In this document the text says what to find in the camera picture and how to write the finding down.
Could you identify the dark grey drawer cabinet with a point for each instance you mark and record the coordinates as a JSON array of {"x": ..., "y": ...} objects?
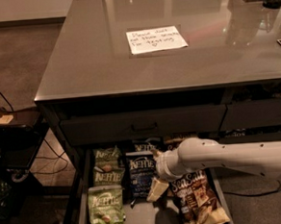
[{"x": 232, "y": 56}]

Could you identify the green kettle chip bag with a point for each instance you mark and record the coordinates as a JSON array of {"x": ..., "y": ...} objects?
[
  {"x": 105, "y": 205},
  {"x": 108, "y": 178},
  {"x": 107, "y": 158}
]

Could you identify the brown sea salt bag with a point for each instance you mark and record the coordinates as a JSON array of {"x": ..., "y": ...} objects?
[
  {"x": 198, "y": 203},
  {"x": 172, "y": 142}
]

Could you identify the blue kettle chip bag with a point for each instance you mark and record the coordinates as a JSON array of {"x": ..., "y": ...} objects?
[
  {"x": 141, "y": 167},
  {"x": 148, "y": 144}
]

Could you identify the black side cart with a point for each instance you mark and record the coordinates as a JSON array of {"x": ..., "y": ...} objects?
[{"x": 21, "y": 135}]

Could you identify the open middle drawer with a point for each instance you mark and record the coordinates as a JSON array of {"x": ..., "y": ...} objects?
[{"x": 143, "y": 212}]

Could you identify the front brown Sea Salt bag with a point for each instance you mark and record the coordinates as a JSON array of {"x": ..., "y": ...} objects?
[{"x": 198, "y": 203}]

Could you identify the rear green Kettle chip bag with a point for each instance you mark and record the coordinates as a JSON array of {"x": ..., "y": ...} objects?
[{"x": 107, "y": 158}]

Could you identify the rear brown Sea Salt bag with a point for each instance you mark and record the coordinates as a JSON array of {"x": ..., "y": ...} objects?
[{"x": 172, "y": 142}]

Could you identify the top right drawer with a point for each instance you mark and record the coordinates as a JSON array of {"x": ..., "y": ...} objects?
[{"x": 253, "y": 114}]

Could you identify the middle green Kettle chip bag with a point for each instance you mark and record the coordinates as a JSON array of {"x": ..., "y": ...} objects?
[{"x": 108, "y": 178}]

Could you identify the white handwritten paper note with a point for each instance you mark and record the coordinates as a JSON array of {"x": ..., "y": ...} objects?
[{"x": 156, "y": 39}]

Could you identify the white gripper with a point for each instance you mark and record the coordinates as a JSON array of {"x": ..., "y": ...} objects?
[{"x": 163, "y": 165}]

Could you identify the closed top left drawer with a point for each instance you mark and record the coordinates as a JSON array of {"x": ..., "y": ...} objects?
[{"x": 135, "y": 125}]

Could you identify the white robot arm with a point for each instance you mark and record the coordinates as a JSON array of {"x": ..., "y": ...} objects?
[{"x": 258, "y": 158}]

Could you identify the front green Kettle chip bag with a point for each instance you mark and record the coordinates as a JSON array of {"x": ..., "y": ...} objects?
[{"x": 105, "y": 205}]

